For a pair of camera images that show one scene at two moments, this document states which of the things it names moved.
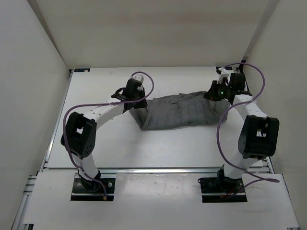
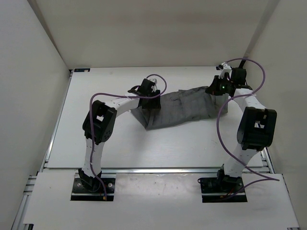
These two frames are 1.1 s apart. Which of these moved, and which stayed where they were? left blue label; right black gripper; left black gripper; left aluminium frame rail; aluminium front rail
Moved: right black gripper; left black gripper
Stayed: left aluminium frame rail; aluminium front rail; left blue label
